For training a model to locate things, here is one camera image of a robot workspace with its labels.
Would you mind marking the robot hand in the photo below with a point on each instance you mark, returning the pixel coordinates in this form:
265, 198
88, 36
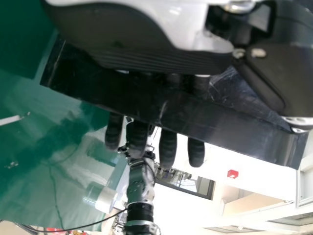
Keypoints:
146, 36

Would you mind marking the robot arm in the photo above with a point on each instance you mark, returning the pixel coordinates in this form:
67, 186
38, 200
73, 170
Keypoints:
139, 195

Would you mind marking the red wall box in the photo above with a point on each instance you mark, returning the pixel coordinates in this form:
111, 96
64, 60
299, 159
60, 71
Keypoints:
232, 173

